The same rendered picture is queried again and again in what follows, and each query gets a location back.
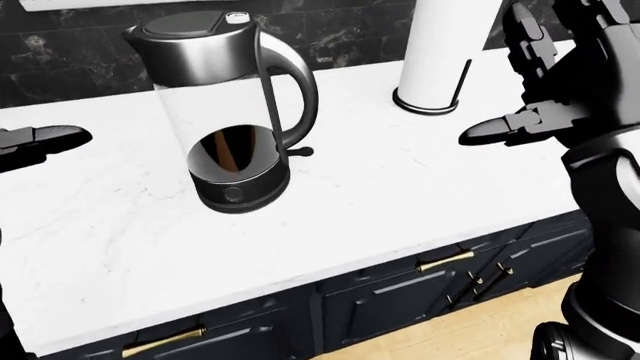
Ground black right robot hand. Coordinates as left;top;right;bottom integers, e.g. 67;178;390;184
458;0;640;150

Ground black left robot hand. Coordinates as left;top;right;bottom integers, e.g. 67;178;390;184
0;124;94;174

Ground steel and glass electric kettle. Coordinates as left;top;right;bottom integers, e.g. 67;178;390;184
121;9;320;200

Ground black round kettle base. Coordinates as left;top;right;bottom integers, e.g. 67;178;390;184
190;160;292;216

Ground white paper towel roll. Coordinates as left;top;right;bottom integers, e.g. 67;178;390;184
397;0;494;111

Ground black paper towel holder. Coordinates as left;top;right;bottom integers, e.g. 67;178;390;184
391;58;474;115

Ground dark navy base cabinet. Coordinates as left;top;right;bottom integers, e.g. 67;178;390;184
37;207;596;360

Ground brass and black door handle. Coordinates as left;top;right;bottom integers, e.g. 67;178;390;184
473;261;515;298
445;270;485;306

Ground long brass drawer handle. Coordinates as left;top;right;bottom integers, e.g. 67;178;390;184
121;325;209;359

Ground short brass drawer handle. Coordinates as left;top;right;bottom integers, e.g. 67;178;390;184
415;249;477;273

